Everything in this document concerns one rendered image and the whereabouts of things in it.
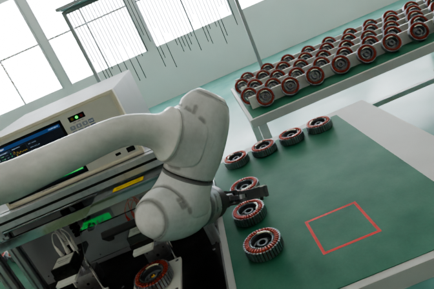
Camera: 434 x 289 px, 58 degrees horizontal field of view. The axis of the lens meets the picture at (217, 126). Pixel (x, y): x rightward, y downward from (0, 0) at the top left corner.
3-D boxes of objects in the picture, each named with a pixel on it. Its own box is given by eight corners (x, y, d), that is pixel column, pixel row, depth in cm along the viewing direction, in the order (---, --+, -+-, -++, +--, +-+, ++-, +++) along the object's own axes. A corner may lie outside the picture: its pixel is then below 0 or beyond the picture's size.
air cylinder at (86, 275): (101, 284, 124) (93, 271, 122) (80, 293, 124) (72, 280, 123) (104, 273, 129) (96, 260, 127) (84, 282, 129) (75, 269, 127)
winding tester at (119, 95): (144, 152, 113) (111, 88, 107) (9, 209, 115) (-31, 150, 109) (153, 117, 150) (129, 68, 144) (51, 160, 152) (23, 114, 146)
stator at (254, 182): (229, 193, 149) (226, 185, 148) (255, 180, 150) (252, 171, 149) (237, 205, 138) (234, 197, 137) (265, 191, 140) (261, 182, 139)
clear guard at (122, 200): (181, 225, 89) (170, 204, 88) (86, 265, 90) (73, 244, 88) (181, 169, 120) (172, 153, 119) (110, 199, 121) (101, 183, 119)
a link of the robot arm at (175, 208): (207, 241, 80) (225, 180, 79) (164, 260, 66) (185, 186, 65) (165, 220, 84) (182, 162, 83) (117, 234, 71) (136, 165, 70)
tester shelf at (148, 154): (185, 154, 112) (178, 140, 110) (-28, 244, 114) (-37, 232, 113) (184, 114, 154) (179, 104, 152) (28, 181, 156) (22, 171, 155)
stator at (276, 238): (280, 261, 103) (276, 251, 102) (243, 265, 108) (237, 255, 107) (287, 233, 113) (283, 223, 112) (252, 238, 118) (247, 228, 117)
